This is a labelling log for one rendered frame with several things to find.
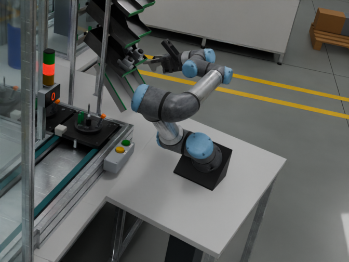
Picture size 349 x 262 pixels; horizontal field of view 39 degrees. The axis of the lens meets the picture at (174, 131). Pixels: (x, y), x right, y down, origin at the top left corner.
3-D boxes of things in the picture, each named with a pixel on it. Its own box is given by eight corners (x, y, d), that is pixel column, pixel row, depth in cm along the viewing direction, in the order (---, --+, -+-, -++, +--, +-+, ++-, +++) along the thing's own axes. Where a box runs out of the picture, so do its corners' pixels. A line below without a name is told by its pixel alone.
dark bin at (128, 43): (138, 42, 251) (145, 31, 247) (124, 49, 241) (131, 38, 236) (100, 5, 254) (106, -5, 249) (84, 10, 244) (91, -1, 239)
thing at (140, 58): (141, 62, 268) (147, 53, 264) (137, 64, 265) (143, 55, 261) (130, 52, 269) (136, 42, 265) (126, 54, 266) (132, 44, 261)
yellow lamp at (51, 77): (56, 82, 218) (56, 72, 216) (50, 87, 214) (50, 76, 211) (46, 79, 219) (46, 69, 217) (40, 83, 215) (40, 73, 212)
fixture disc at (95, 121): (106, 125, 249) (107, 122, 248) (94, 138, 238) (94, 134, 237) (82, 117, 252) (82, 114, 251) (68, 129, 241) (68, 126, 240)
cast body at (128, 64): (131, 69, 257) (137, 60, 253) (128, 73, 254) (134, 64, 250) (118, 60, 257) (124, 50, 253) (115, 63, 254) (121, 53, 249)
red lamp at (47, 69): (56, 72, 216) (56, 62, 213) (50, 76, 211) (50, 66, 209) (46, 69, 217) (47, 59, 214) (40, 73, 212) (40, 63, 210)
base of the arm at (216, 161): (226, 148, 240) (224, 142, 231) (215, 177, 236) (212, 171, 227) (199, 139, 245) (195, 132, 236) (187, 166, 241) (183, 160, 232)
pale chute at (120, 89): (134, 104, 269) (139, 101, 267) (120, 113, 259) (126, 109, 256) (108, 59, 266) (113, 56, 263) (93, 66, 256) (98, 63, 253)
